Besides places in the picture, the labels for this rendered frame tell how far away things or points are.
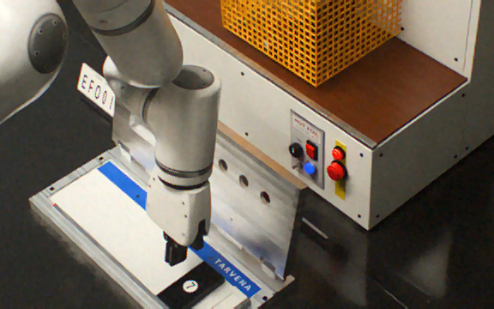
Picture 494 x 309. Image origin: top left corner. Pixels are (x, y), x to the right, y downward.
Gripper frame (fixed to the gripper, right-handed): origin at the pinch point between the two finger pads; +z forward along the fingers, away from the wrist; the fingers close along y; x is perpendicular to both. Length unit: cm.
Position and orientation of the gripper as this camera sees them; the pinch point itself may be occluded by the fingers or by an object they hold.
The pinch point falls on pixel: (176, 251)
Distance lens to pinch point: 159.7
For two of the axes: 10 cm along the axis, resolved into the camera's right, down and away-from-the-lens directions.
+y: 6.7, 5.0, -5.5
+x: 7.4, -3.4, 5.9
